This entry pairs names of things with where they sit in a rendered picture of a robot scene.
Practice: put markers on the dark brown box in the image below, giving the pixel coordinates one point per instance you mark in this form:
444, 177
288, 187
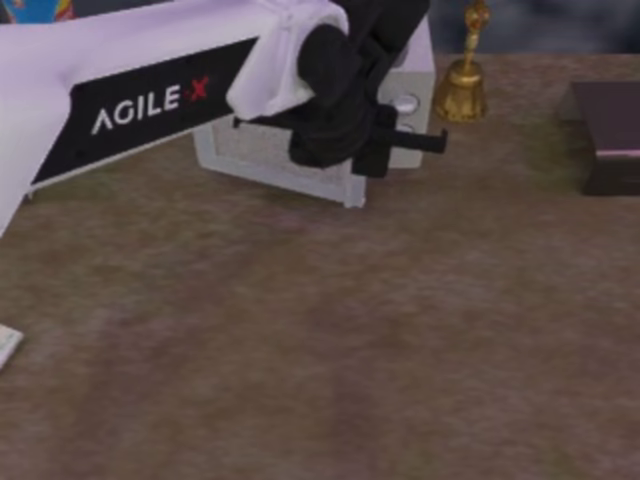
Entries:
615, 120

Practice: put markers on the white flat item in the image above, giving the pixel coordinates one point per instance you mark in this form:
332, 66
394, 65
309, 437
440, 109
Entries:
7, 345

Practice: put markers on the white microwave box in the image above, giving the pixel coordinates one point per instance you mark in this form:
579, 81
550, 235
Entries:
250, 155

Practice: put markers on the colourful background object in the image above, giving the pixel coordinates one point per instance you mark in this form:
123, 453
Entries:
30, 7

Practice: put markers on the golden hand bell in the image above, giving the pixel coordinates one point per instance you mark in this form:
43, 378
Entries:
461, 95

